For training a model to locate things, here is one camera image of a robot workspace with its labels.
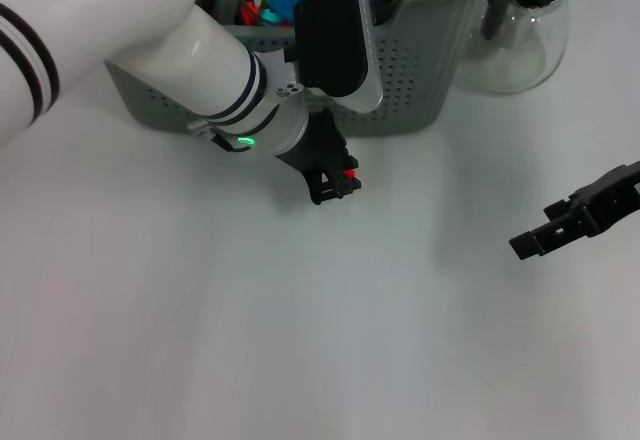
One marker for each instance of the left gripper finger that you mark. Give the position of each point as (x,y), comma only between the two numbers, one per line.
(320,190)
(352,187)

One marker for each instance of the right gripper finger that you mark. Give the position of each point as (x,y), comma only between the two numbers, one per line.
(557,209)
(530,245)

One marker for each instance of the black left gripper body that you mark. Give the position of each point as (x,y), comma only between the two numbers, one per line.
(322,145)

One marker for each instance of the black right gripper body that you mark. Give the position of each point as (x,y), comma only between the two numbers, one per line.
(610,195)

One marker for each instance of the grey-green perforated storage bin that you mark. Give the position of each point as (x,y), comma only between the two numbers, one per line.
(415,60)

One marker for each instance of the glass carafe with black lid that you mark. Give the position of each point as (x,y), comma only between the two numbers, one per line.
(545,35)

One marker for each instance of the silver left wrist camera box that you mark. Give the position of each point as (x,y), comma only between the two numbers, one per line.
(332,35)

